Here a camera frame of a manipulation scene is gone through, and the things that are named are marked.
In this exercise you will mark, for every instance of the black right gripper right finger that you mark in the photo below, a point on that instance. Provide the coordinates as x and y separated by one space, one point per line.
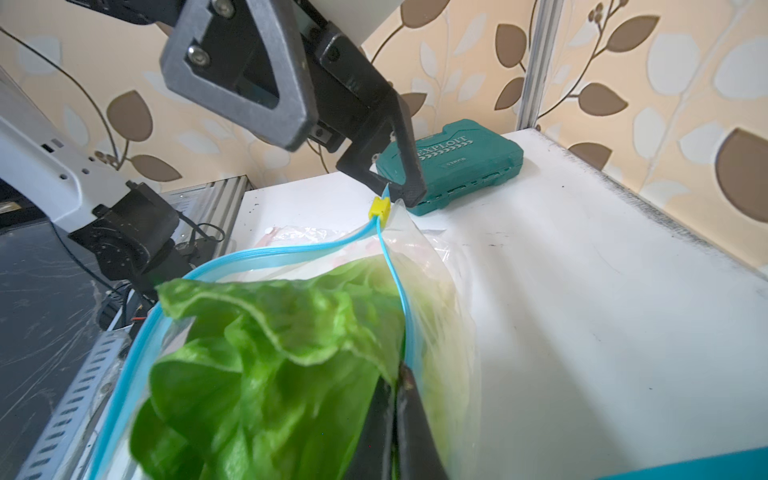
416 452

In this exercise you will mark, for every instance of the green plastic tool case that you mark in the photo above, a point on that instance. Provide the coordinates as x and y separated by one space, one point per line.
461 159

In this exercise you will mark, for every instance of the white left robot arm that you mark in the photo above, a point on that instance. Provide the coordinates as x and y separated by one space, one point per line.
127 226

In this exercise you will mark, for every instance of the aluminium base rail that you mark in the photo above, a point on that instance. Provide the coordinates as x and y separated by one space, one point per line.
64 339

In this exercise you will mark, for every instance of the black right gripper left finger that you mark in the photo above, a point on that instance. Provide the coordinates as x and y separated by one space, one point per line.
372 458

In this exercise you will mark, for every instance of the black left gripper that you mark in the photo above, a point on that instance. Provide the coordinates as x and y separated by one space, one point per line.
286 73

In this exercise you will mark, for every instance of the clear blue-zip zipper bag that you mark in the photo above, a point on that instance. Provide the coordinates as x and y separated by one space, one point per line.
389 233

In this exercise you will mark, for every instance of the clear pink-zip dotted bag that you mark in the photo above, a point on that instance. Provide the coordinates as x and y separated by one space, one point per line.
294 235

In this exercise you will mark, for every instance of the teal plastic basket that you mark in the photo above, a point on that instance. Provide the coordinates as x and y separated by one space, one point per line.
748 464

